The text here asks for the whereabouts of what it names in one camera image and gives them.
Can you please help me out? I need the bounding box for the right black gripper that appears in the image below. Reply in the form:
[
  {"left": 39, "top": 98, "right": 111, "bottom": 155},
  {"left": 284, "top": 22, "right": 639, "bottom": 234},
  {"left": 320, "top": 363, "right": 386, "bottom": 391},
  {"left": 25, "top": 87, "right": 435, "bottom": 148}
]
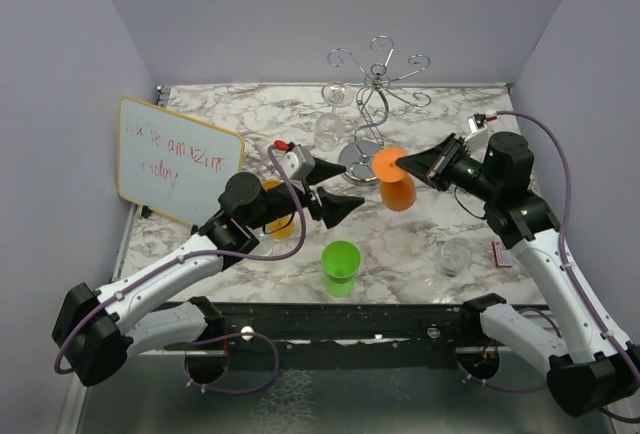
[{"left": 397, "top": 132, "right": 501, "bottom": 201}]

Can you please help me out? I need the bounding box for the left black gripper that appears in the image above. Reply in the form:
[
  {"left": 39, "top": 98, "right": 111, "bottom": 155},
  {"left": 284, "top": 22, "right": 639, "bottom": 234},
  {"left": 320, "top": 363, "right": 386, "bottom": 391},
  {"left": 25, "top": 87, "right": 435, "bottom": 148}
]
[{"left": 248, "top": 157, "right": 365, "bottom": 231}]

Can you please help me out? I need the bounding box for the orange plastic wine glass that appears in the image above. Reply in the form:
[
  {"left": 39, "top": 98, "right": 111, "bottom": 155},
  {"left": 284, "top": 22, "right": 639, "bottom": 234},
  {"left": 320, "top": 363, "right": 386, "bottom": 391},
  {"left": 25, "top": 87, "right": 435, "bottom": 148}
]
[{"left": 372, "top": 147, "right": 416, "bottom": 212}]

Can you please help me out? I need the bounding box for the clear wine glass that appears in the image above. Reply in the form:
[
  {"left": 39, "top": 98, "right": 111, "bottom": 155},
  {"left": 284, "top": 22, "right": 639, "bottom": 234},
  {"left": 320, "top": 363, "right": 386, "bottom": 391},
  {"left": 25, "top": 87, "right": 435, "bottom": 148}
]
[
  {"left": 251, "top": 235, "right": 274, "bottom": 260},
  {"left": 424, "top": 238, "right": 471, "bottom": 303}
]

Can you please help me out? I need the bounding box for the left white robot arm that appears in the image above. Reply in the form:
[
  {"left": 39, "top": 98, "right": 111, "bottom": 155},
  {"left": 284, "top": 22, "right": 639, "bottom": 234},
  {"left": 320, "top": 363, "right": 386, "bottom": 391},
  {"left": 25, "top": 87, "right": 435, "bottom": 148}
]
[{"left": 52, "top": 147, "right": 365, "bottom": 387}]

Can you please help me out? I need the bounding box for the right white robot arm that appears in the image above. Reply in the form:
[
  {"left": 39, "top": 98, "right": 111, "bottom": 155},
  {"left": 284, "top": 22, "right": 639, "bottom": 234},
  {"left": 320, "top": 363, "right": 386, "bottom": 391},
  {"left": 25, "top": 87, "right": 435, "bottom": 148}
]
[{"left": 395, "top": 132, "right": 639, "bottom": 417}]

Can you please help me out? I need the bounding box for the chrome wine glass rack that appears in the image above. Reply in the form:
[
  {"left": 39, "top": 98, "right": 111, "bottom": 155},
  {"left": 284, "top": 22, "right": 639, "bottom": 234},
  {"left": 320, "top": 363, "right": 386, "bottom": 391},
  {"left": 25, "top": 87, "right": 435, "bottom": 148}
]
[{"left": 326, "top": 35, "right": 432, "bottom": 187}]

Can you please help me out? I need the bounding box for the clear glass hanging on rack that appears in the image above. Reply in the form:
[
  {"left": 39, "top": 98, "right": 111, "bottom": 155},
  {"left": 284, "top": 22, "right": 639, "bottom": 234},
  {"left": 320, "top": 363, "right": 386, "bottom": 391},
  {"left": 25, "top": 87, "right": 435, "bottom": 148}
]
[{"left": 314, "top": 81, "right": 354, "bottom": 152}]

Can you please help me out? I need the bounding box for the yellow plastic wine glass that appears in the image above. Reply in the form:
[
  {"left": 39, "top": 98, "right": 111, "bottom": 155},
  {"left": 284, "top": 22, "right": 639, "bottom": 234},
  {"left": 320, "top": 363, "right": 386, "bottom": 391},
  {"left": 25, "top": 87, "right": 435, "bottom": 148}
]
[{"left": 260, "top": 179, "right": 297, "bottom": 241}]

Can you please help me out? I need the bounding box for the green plastic wine glass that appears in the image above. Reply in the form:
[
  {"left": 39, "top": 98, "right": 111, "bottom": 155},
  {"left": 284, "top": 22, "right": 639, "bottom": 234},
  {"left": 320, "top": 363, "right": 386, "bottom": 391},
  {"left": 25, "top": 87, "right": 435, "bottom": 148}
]
[{"left": 321, "top": 240, "right": 362, "bottom": 297}]

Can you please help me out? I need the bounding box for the small red white box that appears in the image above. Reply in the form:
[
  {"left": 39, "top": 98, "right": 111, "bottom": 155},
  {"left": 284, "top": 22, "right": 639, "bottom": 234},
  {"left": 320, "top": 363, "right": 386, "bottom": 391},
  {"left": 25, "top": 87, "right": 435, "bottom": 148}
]
[{"left": 491, "top": 240, "right": 514, "bottom": 268}]

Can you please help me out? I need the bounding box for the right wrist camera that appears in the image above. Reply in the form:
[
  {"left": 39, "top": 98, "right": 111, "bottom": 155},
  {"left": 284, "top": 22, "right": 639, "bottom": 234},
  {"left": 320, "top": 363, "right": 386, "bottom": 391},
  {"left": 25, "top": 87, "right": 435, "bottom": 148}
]
[{"left": 467, "top": 110, "right": 498, "bottom": 135}]

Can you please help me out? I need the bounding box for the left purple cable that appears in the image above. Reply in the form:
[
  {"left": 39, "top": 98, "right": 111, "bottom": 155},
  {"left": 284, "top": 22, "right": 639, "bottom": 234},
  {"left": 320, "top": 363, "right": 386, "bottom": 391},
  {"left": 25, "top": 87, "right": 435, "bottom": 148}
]
[{"left": 53, "top": 146, "right": 307, "bottom": 375}]

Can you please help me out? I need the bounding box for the purple cable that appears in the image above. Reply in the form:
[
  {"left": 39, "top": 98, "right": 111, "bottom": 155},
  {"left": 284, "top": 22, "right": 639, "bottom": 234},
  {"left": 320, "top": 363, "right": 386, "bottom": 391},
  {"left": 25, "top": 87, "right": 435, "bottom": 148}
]
[
  {"left": 53, "top": 146, "right": 307, "bottom": 375},
  {"left": 492, "top": 111, "right": 640, "bottom": 423}
]

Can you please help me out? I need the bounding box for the small whiteboard yellow frame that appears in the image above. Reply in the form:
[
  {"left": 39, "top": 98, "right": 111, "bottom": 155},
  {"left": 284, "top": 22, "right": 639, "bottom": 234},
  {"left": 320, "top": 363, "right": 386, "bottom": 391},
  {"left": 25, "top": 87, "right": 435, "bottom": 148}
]
[{"left": 116, "top": 97, "right": 245, "bottom": 225}]

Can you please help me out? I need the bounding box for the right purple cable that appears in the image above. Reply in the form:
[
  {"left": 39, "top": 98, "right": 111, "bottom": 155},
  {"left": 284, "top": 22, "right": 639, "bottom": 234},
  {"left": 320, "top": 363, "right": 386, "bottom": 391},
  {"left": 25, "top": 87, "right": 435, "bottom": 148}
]
[{"left": 492, "top": 111, "right": 640, "bottom": 423}]

